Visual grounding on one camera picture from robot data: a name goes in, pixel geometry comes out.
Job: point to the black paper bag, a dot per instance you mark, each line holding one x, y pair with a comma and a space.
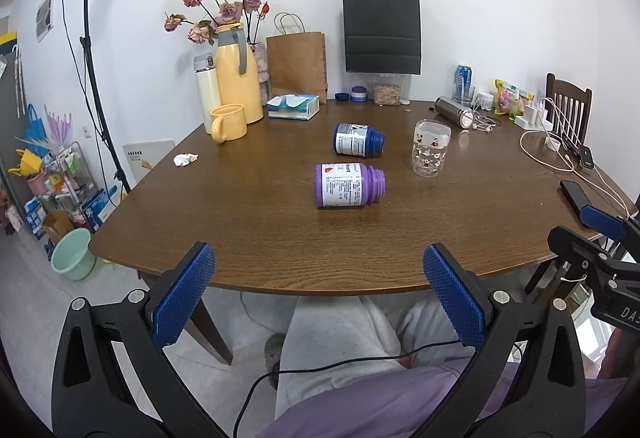
382, 23

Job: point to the steel flask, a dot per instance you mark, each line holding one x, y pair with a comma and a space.
452, 110

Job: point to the blue round lid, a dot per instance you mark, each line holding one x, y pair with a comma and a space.
342, 96

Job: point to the person's purple shirt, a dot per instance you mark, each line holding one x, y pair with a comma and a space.
380, 408

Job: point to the brown paper bag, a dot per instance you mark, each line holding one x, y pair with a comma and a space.
297, 63

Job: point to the blue bag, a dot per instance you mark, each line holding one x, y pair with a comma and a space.
36, 125

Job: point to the white thermos bottle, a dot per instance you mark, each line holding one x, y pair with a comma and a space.
207, 93

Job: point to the patterned flower vase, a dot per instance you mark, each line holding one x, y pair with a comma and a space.
261, 68

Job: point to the person's white trousers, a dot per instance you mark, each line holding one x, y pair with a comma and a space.
340, 338

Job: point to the clear printed glass cup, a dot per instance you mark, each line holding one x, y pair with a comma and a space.
430, 153

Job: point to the blue drink can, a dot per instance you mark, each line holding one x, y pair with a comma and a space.
464, 75

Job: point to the yellow mug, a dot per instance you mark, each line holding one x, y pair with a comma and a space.
231, 123

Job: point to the green plastic basin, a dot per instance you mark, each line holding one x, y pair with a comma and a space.
72, 258

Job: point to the white earphones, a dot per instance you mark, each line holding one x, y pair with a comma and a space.
484, 123

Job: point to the plain clear glass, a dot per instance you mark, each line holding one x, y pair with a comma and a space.
462, 97

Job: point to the purple plastic bottle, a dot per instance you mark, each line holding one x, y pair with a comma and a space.
340, 185

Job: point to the wall paper notice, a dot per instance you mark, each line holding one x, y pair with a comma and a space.
44, 15

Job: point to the tissue box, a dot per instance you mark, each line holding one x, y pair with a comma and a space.
295, 107

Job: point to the dark wooden slatted chair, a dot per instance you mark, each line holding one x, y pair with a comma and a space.
570, 103

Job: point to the white power strip with chargers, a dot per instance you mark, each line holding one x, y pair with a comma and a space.
532, 118

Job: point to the snack packets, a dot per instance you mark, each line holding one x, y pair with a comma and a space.
506, 98

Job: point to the large black phone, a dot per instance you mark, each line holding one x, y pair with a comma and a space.
574, 195

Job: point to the round white charger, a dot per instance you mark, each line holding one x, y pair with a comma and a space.
551, 143

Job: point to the blue plastic bottle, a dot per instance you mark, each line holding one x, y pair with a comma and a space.
355, 139

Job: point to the wooden table leg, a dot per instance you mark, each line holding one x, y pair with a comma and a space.
210, 328

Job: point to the blue white tissue packs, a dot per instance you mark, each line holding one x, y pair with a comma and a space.
95, 208

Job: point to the grey slipper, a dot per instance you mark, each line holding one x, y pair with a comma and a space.
274, 350

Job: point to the clear food container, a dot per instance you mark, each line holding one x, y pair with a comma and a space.
387, 93

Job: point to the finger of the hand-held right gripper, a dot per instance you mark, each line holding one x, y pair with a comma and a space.
602, 220
580, 250

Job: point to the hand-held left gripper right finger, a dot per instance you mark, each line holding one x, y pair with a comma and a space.
455, 303

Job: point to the flat white box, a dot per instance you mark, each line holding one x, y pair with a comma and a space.
147, 165

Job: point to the small cardboard box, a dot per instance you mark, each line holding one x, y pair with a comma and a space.
57, 224

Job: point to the crumpled white tissue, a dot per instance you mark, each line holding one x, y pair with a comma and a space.
185, 159

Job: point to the green snack packet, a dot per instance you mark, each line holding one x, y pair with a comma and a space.
525, 104

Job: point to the yellow thermos jug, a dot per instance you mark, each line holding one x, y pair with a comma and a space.
237, 88

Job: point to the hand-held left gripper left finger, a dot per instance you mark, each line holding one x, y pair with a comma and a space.
182, 298

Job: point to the black light stand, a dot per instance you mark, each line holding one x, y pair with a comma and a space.
90, 53

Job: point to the purple hangers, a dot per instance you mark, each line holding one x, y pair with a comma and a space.
60, 128

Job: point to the yellow plastic object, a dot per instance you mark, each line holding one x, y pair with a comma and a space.
27, 163

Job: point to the person's right forearm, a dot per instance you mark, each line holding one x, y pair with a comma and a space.
617, 353

